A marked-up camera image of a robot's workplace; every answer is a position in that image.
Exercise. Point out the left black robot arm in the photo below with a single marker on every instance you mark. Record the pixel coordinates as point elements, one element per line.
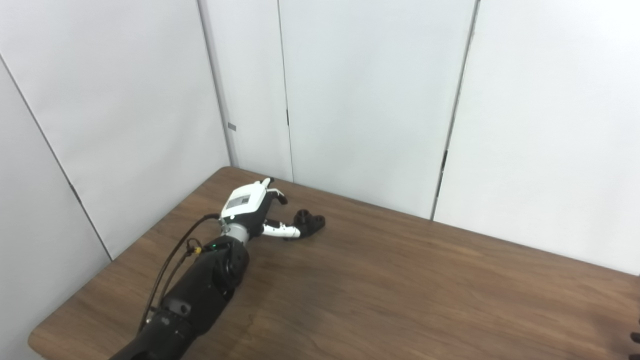
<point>200,295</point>

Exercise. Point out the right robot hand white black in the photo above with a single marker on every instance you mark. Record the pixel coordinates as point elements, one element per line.
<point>635,338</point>

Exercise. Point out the black flanged holder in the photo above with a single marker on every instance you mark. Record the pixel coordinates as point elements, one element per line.
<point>310,222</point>

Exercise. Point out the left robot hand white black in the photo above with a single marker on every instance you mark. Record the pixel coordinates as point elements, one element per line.
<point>245,202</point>

